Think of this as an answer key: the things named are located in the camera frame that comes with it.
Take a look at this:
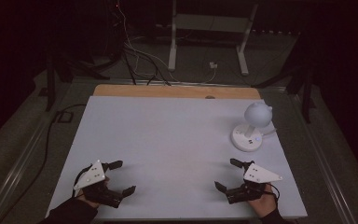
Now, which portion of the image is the white round-head desk lamp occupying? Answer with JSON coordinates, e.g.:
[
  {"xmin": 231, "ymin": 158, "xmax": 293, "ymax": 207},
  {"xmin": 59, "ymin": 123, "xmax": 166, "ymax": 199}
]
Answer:
[{"xmin": 230, "ymin": 101, "xmax": 274, "ymax": 153}]

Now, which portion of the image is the long black cable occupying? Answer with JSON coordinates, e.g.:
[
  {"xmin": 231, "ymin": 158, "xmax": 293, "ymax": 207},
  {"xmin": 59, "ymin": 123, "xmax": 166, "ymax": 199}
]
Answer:
[{"xmin": 0, "ymin": 103, "xmax": 88, "ymax": 224}]

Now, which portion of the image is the white metal stand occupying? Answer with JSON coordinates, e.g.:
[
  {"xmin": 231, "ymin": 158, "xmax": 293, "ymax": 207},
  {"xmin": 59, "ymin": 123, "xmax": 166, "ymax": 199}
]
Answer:
[{"xmin": 167, "ymin": 0, "xmax": 259, "ymax": 77}]

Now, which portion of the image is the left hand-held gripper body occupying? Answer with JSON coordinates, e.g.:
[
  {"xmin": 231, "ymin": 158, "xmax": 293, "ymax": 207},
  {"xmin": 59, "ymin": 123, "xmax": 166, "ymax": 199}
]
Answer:
[{"xmin": 73, "ymin": 160, "xmax": 124, "ymax": 209}]

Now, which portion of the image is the person's left hand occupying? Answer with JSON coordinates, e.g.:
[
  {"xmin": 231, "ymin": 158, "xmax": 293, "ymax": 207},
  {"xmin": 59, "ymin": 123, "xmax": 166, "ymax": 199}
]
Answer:
[{"xmin": 76, "ymin": 176, "xmax": 110, "ymax": 210}]

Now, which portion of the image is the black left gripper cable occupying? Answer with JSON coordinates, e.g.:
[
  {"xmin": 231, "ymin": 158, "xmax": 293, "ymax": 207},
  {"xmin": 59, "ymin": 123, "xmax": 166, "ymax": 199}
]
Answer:
[{"xmin": 72, "ymin": 163, "xmax": 93, "ymax": 198}]

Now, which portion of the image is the white table mat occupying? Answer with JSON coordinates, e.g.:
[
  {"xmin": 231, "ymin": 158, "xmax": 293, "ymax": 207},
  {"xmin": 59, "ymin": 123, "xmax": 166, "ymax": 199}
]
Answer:
[{"xmin": 45, "ymin": 95, "xmax": 309, "ymax": 220}]

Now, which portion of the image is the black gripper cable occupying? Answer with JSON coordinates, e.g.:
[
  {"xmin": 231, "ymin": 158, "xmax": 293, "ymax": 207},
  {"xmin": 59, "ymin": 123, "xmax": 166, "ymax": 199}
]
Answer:
[
  {"xmin": 72, "ymin": 163, "xmax": 93, "ymax": 198},
  {"xmin": 264, "ymin": 184, "xmax": 281, "ymax": 203}
]

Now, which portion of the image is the person's right hand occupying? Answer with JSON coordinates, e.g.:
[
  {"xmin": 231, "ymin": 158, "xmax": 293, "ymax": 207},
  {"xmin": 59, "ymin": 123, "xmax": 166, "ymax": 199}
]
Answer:
[{"xmin": 247, "ymin": 184, "xmax": 278, "ymax": 219}]

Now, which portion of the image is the black tripod stand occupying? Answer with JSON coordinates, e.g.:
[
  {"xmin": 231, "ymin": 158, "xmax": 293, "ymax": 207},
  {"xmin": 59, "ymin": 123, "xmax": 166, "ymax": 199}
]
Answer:
[
  {"xmin": 287, "ymin": 59, "xmax": 318, "ymax": 124},
  {"xmin": 38, "ymin": 52, "xmax": 76, "ymax": 112}
]

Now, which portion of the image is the black floor cable bundle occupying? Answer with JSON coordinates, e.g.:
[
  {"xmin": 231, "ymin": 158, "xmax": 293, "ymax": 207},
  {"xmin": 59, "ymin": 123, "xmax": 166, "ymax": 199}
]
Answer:
[{"xmin": 120, "ymin": 43, "xmax": 172, "ymax": 87}]

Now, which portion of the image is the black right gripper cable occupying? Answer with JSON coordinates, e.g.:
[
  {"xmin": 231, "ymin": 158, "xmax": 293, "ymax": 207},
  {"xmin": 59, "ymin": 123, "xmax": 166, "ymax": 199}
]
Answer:
[{"xmin": 264, "ymin": 184, "xmax": 281, "ymax": 203}]

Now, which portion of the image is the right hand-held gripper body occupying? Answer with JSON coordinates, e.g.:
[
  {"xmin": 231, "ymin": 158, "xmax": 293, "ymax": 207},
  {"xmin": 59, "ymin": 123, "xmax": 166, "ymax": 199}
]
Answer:
[{"xmin": 225, "ymin": 161, "xmax": 283, "ymax": 205}]

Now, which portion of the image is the white lamp cable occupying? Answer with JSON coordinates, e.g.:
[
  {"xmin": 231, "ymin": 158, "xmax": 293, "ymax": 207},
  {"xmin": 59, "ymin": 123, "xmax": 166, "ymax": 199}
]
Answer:
[{"xmin": 260, "ymin": 126, "xmax": 278, "ymax": 138}]

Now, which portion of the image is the white floor cable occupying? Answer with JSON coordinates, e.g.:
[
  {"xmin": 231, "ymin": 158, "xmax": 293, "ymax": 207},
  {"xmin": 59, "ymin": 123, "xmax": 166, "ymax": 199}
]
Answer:
[{"xmin": 117, "ymin": 0, "xmax": 217, "ymax": 85}]

